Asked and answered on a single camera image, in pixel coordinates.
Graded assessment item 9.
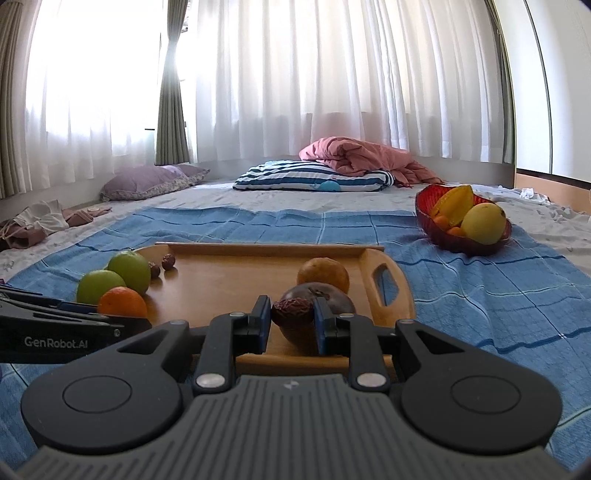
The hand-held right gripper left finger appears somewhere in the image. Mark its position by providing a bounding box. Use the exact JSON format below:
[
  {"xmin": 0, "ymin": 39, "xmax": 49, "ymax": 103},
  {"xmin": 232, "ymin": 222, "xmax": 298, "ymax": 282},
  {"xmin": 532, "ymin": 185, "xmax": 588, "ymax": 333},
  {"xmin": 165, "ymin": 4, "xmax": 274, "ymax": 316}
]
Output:
[{"xmin": 117, "ymin": 294, "xmax": 273, "ymax": 394}]

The dark green apple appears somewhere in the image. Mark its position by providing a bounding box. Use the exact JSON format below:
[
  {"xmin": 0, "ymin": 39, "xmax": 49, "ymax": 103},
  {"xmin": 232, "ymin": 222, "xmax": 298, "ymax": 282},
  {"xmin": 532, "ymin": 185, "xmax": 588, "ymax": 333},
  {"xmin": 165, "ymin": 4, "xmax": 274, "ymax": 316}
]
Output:
[{"xmin": 76, "ymin": 269, "xmax": 126, "ymax": 305}]

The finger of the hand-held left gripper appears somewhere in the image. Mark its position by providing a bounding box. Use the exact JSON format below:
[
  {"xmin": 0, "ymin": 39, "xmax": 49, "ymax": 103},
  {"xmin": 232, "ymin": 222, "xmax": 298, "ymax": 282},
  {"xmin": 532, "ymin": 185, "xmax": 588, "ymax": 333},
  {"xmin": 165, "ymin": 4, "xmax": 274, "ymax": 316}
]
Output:
[
  {"xmin": 0, "ymin": 284, "xmax": 100, "ymax": 312},
  {"xmin": 0, "ymin": 300, "xmax": 153, "ymax": 339}
]

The large orange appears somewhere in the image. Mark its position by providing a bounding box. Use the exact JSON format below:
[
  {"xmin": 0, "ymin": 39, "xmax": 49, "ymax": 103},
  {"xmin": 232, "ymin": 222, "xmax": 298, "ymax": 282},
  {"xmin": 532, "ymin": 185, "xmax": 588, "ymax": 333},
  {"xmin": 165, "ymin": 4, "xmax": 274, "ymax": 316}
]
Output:
[{"xmin": 296, "ymin": 257, "xmax": 351, "ymax": 295}]

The blue checked blanket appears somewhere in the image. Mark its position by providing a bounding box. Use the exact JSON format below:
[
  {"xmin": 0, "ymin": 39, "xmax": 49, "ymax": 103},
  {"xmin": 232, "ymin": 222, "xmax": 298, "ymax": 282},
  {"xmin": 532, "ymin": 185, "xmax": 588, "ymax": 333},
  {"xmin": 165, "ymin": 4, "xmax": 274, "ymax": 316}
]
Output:
[{"xmin": 0, "ymin": 206, "xmax": 591, "ymax": 472}]

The yellow pear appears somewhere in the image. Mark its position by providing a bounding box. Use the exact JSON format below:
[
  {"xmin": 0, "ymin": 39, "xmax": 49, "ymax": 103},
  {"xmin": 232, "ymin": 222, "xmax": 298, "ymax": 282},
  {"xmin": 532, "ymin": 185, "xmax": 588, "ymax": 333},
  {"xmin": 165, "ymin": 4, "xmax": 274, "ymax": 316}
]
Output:
[{"xmin": 461, "ymin": 202, "xmax": 507, "ymax": 245}]

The small white cloth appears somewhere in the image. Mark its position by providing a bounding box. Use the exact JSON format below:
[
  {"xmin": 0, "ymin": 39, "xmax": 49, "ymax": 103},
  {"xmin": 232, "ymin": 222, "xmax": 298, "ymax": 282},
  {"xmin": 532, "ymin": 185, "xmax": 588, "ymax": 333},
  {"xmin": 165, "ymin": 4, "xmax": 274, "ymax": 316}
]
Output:
[{"xmin": 516, "ymin": 186, "xmax": 552, "ymax": 204}]

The red glass bowl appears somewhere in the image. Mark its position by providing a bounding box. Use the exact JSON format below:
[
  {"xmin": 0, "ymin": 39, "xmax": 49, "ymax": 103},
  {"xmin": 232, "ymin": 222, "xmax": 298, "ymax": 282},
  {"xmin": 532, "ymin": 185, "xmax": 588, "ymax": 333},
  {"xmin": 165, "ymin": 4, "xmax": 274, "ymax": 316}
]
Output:
[{"xmin": 414, "ymin": 184, "xmax": 512, "ymax": 257}]

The white wardrobe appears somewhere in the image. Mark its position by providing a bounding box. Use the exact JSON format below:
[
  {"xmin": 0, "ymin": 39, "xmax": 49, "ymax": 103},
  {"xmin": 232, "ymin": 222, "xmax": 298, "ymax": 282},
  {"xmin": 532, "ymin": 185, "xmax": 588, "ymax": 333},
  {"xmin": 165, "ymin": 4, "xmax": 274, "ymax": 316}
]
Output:
[{"xmin": 489, "ymin": 0, "xmax": 591, "ymax": 215}]

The green curtain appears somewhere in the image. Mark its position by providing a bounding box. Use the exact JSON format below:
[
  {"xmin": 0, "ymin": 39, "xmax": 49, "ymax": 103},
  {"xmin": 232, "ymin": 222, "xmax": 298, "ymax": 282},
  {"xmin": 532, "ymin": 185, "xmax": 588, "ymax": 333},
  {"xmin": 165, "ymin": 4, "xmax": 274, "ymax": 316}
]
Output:
[
  {"xmin": 496, "ymin": 14, "xmax": 517, "ymax": 165},
  {"xmin": 0, "ymin": 0, "xmax": 37, "ymax": 200},
  {"xmin": 154, "ymin": 0, "xmax": 195, "ymax": 166}
]

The dark brown round fruit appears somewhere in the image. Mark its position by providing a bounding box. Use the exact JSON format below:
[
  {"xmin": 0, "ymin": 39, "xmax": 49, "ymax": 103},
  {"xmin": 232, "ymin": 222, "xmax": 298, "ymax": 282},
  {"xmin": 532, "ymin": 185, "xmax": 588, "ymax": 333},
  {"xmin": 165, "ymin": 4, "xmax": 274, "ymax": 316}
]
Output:
[{"xmin": 277, "ymin": 281, "xmax": 357, "ymax": 357}]

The wooden tray with handles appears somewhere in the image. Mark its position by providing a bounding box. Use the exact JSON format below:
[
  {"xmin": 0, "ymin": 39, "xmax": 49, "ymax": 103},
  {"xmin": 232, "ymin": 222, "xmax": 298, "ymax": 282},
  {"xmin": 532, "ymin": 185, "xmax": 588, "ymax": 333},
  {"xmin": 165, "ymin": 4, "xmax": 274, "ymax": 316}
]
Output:
[{"xmin": 131, "ymin": 242, "xmax": 416, "ymax": 377}]

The pink quilt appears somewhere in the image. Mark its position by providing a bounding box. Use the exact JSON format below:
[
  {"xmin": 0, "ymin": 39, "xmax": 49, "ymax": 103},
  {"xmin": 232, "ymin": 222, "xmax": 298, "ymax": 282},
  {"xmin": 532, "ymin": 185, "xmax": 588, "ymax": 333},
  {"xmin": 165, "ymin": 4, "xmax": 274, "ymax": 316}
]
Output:
[{"xmin": 298, "ymin": 136, "xmax": 446, "ymax": 188}]

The light green apple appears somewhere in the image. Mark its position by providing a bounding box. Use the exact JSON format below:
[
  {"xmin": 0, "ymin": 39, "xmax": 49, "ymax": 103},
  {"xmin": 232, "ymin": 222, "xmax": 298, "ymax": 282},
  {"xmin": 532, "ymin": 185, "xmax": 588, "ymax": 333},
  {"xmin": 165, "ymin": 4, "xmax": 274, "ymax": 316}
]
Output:
[{"xmin": 107, "ymin": 249, "xmax": 152, "ymax": 295}]

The blue white striped pillow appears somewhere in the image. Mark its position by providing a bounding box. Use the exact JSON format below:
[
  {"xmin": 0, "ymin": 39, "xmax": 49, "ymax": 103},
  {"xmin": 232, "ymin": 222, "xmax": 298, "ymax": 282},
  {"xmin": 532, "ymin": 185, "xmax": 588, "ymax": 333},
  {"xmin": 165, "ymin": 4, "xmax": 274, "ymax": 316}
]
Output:
[{"xmin": 232, "ymin": 160, "xmax": 395, "ymax": 192}]

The pale printed bed sheet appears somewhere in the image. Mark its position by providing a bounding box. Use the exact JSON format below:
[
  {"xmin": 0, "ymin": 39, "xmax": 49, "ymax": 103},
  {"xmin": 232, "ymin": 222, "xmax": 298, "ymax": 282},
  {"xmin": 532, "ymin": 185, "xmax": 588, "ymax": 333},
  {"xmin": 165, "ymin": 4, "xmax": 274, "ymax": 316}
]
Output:
[{"xmin": 0, "ymin": 173, "xmax": 591, "ymax": 287}]

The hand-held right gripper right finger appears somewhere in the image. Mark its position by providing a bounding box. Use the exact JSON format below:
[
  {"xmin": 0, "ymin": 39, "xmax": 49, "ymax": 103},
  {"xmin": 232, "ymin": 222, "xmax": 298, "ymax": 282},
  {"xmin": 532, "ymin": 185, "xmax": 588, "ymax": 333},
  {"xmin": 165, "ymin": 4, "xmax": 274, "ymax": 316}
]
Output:
[{"xmin": 314, "ymin": 296, "xmax": 465, "ymax": 394}]

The small tangerine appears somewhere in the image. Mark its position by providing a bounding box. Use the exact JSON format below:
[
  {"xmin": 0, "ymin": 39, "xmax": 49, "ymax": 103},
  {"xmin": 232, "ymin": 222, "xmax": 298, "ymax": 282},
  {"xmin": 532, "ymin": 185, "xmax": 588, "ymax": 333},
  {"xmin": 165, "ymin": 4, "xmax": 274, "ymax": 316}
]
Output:
[{"xmin": 97, "ymin": 286, "xmax": 148, "ymax": 319}]

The white sheer curtain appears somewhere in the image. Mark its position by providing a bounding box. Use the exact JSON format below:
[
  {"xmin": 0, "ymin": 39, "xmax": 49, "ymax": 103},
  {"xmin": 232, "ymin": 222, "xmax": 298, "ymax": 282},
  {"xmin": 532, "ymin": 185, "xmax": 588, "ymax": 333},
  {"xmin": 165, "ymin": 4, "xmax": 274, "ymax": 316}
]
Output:
[
  {"xmin": 185, "ymin": 0, "xmax": 509, "ymax": 163},
  {"xmin": 25, "ymin": 0, "xmax": 163, "ymax": 155}
]

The yellow starfruit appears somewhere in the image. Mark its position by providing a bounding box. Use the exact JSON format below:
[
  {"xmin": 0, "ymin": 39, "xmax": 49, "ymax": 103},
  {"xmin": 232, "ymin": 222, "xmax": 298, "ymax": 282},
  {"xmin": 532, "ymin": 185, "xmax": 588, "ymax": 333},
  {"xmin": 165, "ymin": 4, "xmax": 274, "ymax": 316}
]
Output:
[{"xmin": 430, "ymin": 185, "xmax": 475, "ymax": 228}]

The purple pillow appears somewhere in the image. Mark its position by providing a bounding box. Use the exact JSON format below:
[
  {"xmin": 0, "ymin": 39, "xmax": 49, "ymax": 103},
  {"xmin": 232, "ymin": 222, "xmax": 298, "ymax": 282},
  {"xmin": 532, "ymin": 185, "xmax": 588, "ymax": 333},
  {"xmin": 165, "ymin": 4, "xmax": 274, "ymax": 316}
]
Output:
[{"xmin": 99, "ymin": 164, "xmax": 211, "ymax": 202}]

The pink cloth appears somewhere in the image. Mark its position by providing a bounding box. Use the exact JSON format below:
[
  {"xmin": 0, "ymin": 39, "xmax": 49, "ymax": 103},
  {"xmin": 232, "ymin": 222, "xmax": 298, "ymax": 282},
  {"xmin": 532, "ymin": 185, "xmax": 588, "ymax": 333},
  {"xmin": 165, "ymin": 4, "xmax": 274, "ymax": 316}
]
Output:
[{"xmin": 0, "ymin": 205, "xmax": 113, "ymax": 250}]

